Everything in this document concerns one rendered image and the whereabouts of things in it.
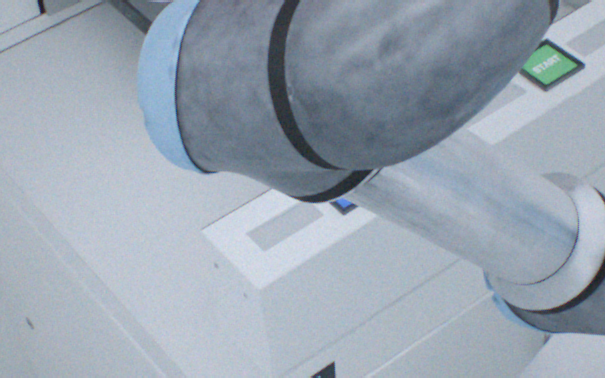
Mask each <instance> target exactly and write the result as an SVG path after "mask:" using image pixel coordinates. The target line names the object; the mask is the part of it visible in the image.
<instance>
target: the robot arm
mask: <svg viewBox="0 0 605 378"><path fill-rule="evenodd" d="M560 4H561V0H174V1H173V2H171V3H170V5H169V6H167V7H166V8H165V9H164V10H163V11H161V12H160V14H159V15H158V16H157V17H156V19H155V20H154V22H153V24H152V26H151V28H150V30H149V31H148V34H147V36H146V38H145V41H143V45H142V48H141V52H140V56H139V62H138V70H137V95H138V104H139V107H140V108H141V109H142V111H143V114H144V127H146V130H147V132H148V134H149V136H150V139H151V141H152V142H153V144H154V145H155V147H156V148H157V149H158V151H159V152H160V153H161V154H162V155H163V157H165V158H166V159H167V160H168V161H170V162H171V163H172V164H174V165H176V166H178V167H180V168H183V169H186V170H192V171H196V172H197V173H200V175H214V173H217V172H220V171H228V172H234V173H239V175H242V176H246V177H248V178H250V179H253V180H256V181H258V182H260V183H262V184H264V185H266V186H268V187H270V188H272V189H275V190H277V191H279V192H281V194H284V195H286V196H288V197H290V198H293V199H295V200H298V201H301V202H304V203H311V204H322V203H329V202H333V201H336V200H338V199H341V198H343V199H346V200H348V201H350V202H352V203H354V204H356V205H358V206H360V207H362V208H365V209H367V210H369V212H371V213H373V214H375V215H377V216H379V217H381V218H384V219H386V220H388V221H390V222H392V223H394V224H396V225H397V226H399V227H402V228H404V229H406V231H408V232H410V233H412V234H414V235H416V236H419V237H421V238H423V239H425V240H427V241H429V242H431V243H433V244H435V245H438V246H440V247H442V248H444V250H446V251H448V252H450V253H452V254H454V255H457V256H459V257H461V258H463V259H465V260H467V261H469V262H471V263H473V264H476V265H478V266H480V267H482V270H483V277H484V281H485V285H486V289H487V290H489V291H493V294H492V296H491V300H492V302H493V303H495V305H496V306H497V309H498V310H499V311H500V312H501V313H502V314H503V315H504V316H505V317H506V318H507V319H508V320H510V321H511V322H513V323H516V324H518V325H520V326H523V328H527V329H531V330H535V331H538V332H541V333H547V334H567V333H574V334H586V335H598V336H605V195H604V193H603V192H601V191H600V190H598V189H597V188H595V187H594V186H592V185H591V184H588V183H587V182H585V181H583V180H582V179H580V178H577V177H575V176H572V175H568V173H563V172H547V173H541V175H538V173H536V172H535V171H533V170H532V169H529V168H528V167H526V166H524V165H523V164H521V163H520V162H518V161H517V160H515V159H513V158H511V157H509V155H508V154H506V153H504V152H503V151H501V150H500V149H498V148H497V147H495V146H492V145H491V144H489V143H488V142H486V141H485V140H483V139H481V138H480V136H478V135H477V134H475V133H473V132H471V131H469V130H468V129H466V128H465V127H463V126H464V125H465V124H466V123H467V122H469V121H470V120H471V119H472V117H473V116H476V115H477V114H478V113H479V112H480V111H482V110H483V109H484V108H485V107H486V106H487V105H488V104H489V103H490V102H491V101H492V100H494V98H495V97H496V96H497V95H498V94H499V93H500V92H501V91H502V90H503V89H504V88H505V87H506V86H507V85H508V84H509V82H510V81H511V79H513V78H514V77H515V76H516V74H517V73H518V72H519V71H520V70H521V69H522V67H523V66H524V65H525V64H526V63H527V61H528V59H529V57H530V56H531V54H533V53H534V52H535V50H536V49H537V47H538V46H539V44H540V43H541V40H542V39H543V37H544V35H545V34H546V32H547V30H548V29H549V27H550V25H551V24H552V22H554V19H555V18H556V16H557V14H558V11H559V8H560Z"/></svg>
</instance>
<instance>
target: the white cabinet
mask: <svg viewBox="0 0 605 378"><path fill-rule="evenodd" d="M583 181H585V182H587V183H588V184H591V185H592V186H594V187H595V188H597V189H598V190H600V191H601V192H603V193H604V195H605V165H604V166H603V167H601V168H600V169H598V170H597V171H595V172H594V173H592V175H591V176H588V177H587V178H585V179H584V180H583ZM0 278H1V281H2V284H3V286H4V289H5V293H7V296H8V299H9V301H10V304H11V307H12V311H13V314H14V317H15V319H16V322H17V325H18V328H19V332H20V335H21V337H22V340H23V343H24V346H26V349H27V352H28V355H29V358H30V361H31V364H32V367H33V370H34V373H35V376H36V378H186V376H185V375H184V374H183V373H182V372H181V371H179V370H178V369H177V367H176V366H175V365H174V363H173V362H172V361H171V360H170V358H169V357H168V356H167V355H166V354H165V353H164V352H163V351H161V349H160V348H159V347H158V346H157V344H156V343H155V342H154V340H153V339H152V338H151V337H150V336H149V335H148V334H147V332H146V331H145V330H144V329H142V328H141V327H140V325H139V324H138V322H137V321H136V320H135V319H134V318H133V317H132V316H131V314H130V313H129V312H128V311H127V310H126V309H124V308H123V306H122V304H121V303H120V302H119V301H118V300H117V299H116V298H115V296H114V295H113V294H112V293H111V292H110V291H109V290H108V289H107V286H105V285H104V284H103V283H102V282H101V281H100V280H99V278H98V277H97V276H96V275H95V274H94V273H93V272H92V270H91V268H90V267H89V266H88V265H86V264H85V263H84V262H83V260H82V259H81V258H80V257H79V256H78V255H77V254H76V252H75V251H74V249H73V248H72V247H71V246H70V245H69V244H67V242H66V241H65V240H64V239H63V238H62V237H61V236H60V234H59V233H58V231H57V230H56V229H55V228H54V227H53V226H52V224H51V223H50V222H48V221H47V220H46V219H45V218H44V216H43V215H42V214H41V212H40V211H39V210H38V209H37V207H36V206H35V205H34V204H33V203H32V202H31V201H30V200H28V198H27V197H26V196H25V195H24V193H23V192H22V191H21V189H20V188H19V187H18V186H17V185H16V184H15V183H14V182H13V180H12V179H11V178H10V177H8V176H7V175H6V173H5V171H4V170H3V169H2V168H1V167H0ZM492 294H493V291H489V290H487V289H486V285H485V281H484V277H483V270H482V267H480V266H478V265H476V264H473V263H471V262H469V261H467V260H465V259H462V260H460V261H459V262H457V263H455V264H453V265H452V266H450V267H449V269H447V270H446V271H444V272H443V273H441V274H440V275H438V276H436V277H434V278H433V279H431V280H430V281H428V282H427V283H425V284H424V285H422V286H420V288H418V289H416V290H415V291H413V292H412V293H410V294H409V295H407V296H406V297H404V298H403V299H400V300H399V301H397V302H396V303H394V304H393V306H391V307H390V308H388V309H387V310H385V311H383V312H381V313H379V314H378V315H376V316H375V317H373V318H372V319H370V320H369V321H367V322H366V323H363V325H362V326H360V327H359V328H357V329H356V330H354V331H353V332H351V333H350V334H348V335H345V336H344V337H342V338H341V339H339V340H338V341H336V342H335V344H333V345H332V346H330V347H329V348H326V349H325V350H323V351H322V352H320V353H319V354H317V355H316V356H314V357H313V358H311V359H310V360H307V361H305V363H304V364H302V365H301V366H299V367H298V368H296V369H295V370H293V371H292V372H289V373H288V374H286V375H285V376H283V377H282V378H517V377H518V376H519V375H520V374H521V373H522V372H523V370H524V369H525V368H526V366H527V365H528V364H529V362H530V361H531V360H532V359H533V358H534V357H535V356H536V355H537V354H538V353H539V352H540V351H541V349H542V347H543V346H544V345H545V344H546V343H547V341H548V340H549V339H550V338H551V337H552V335H554V334H547V333H541V332H538V331H535V330H531V329H527V328H523V326H520V325H518V324H516V323H513V322H511V321H510V320H508V319H507V318H506V317H505V316H504V315H503V314H502V313H501V312H500V311H499V310H498V309H497V306H496V305H495V303H493V302H492V300H491V296H492Z"/></svg>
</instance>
